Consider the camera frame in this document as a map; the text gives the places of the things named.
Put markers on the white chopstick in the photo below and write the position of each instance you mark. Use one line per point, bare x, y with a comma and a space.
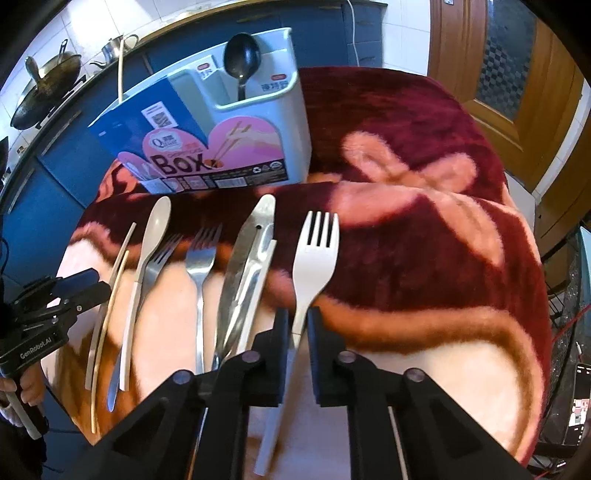
92, 374

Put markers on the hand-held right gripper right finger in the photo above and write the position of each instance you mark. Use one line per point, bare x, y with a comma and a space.
318, 369

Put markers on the wooden door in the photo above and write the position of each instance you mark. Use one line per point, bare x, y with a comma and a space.
461, 46

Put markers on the white cutlery holder box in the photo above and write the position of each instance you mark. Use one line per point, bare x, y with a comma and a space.
286, 138

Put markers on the white plastic fork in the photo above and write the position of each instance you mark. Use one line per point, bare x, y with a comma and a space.
314, 263

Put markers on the beige spoon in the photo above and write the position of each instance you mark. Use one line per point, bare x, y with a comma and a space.
158, 221

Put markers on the person's left hand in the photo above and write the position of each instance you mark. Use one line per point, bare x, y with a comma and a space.
32, 387

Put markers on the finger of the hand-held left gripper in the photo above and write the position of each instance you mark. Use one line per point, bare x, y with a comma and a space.
94, 291
81, 279

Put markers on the black wok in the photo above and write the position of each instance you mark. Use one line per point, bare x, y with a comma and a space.
37, 108

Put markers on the white plastic knife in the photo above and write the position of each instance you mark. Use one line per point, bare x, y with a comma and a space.
256, 290

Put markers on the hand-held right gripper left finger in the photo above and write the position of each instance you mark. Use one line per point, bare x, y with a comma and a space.
277, 369

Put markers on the dark device with screen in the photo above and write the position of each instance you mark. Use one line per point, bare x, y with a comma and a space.
582, 397

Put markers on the black spoon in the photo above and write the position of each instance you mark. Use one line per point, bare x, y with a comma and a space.
242, 57

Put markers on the metal kettle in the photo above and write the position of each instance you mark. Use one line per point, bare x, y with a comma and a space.
113, 48

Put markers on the metal fork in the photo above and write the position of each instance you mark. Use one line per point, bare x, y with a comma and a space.
199, 277
159, 263

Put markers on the red floral blanket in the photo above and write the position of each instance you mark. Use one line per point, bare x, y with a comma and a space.
438, 277

